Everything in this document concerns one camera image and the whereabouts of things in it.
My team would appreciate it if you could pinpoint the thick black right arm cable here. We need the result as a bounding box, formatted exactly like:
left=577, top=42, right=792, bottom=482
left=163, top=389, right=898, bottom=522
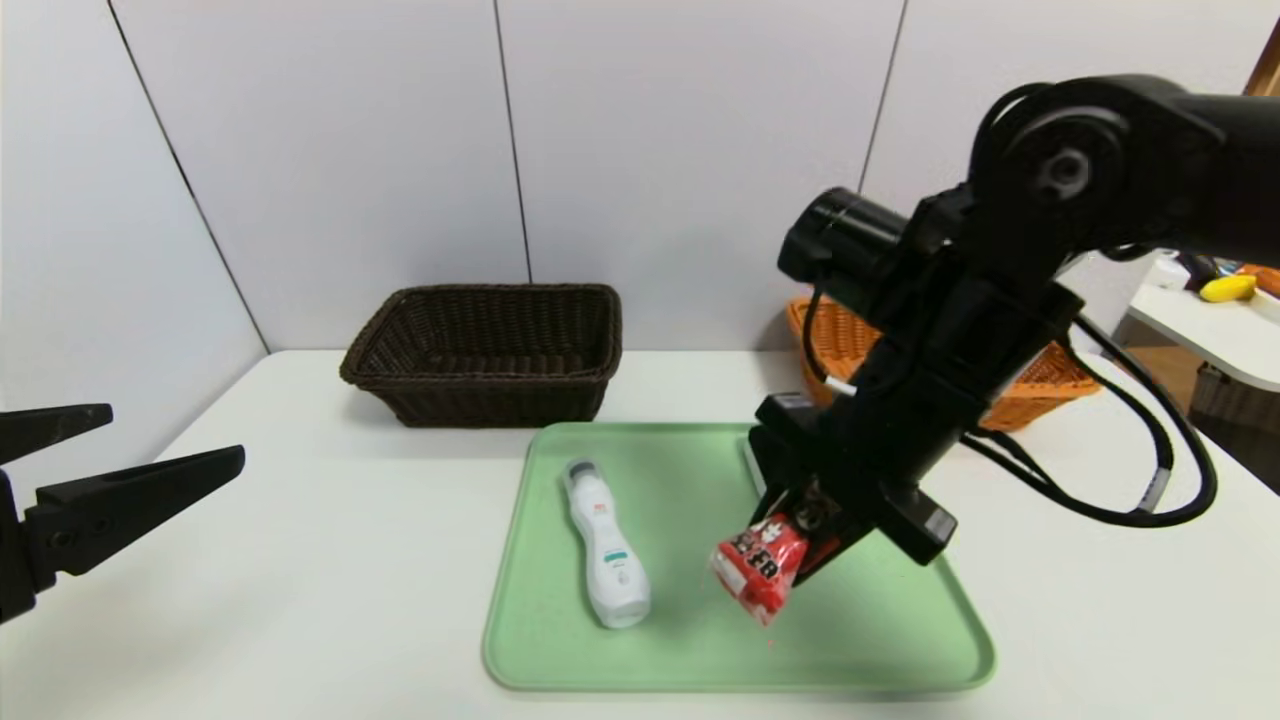
left=960, top=315, right=1220, bottom=529

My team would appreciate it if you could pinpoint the green plastic tray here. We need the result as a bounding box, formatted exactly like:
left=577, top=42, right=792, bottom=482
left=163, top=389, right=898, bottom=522
left=482, top=421, right=997, bottom=693

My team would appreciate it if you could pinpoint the white background table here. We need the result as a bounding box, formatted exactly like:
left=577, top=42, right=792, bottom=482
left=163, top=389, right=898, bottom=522
left=1125, top=250, right=1280, bottom=393

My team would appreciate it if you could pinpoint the red snack packet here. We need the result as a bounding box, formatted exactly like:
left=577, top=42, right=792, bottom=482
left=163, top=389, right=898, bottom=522
left=710, top=510, right=813, bottom=627

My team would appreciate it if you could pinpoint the dark brown wicker basket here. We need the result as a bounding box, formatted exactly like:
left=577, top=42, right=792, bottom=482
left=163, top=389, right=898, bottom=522
left=338, top=284, right=623, bottom=429

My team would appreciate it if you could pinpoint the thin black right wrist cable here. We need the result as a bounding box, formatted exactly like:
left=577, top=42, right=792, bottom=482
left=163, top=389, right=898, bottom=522
left=800, top=285, right=861, bottom=397

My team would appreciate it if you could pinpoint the wooden background shelf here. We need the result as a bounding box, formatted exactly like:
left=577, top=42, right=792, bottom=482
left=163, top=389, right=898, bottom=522
left=1245, top=20, right=1280, bottom=97

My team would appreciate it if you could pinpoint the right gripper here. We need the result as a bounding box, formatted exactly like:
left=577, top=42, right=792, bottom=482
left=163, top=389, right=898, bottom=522
left=743, top=392, right=959, bottom=589

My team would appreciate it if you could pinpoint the grey wicker background basket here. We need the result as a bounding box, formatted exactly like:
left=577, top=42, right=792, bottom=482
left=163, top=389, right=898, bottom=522
left=1188, top=364, right=1280, bottom=433

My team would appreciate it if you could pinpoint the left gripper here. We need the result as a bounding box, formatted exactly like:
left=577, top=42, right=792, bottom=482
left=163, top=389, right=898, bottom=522
left=0, top=403, right=246, bottom=627

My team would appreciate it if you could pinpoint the white plastic bottle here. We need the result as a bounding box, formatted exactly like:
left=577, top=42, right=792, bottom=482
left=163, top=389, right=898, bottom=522
left=563, top=458, right=651, bottom=630

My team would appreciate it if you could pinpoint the orange wicker basket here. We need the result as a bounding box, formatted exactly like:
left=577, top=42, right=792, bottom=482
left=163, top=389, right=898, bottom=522
left=787, top=298, right=1102, bottom=433

